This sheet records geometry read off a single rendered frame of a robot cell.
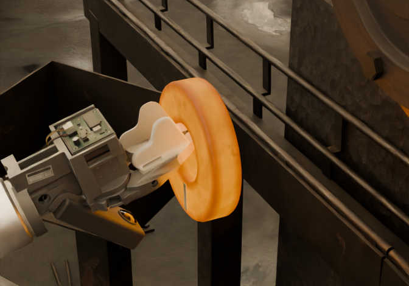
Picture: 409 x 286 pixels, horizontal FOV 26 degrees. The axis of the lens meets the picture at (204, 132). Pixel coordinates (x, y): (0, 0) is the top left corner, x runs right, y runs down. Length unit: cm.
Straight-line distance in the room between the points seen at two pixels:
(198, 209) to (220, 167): 8
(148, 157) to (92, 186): 7
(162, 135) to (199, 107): 5
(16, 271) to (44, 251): 9
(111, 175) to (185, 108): 11
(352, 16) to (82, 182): 31
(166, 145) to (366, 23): 26
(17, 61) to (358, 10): 222
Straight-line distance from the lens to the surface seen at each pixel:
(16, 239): 90
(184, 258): 209
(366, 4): 81
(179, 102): 95
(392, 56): 78
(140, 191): 91
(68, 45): 301
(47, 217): 126
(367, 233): 106
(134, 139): 95
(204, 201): 94
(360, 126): 117
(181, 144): 93
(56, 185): 91
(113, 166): 91
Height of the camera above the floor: 137
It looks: 33 degrees down
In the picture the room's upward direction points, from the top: straight up
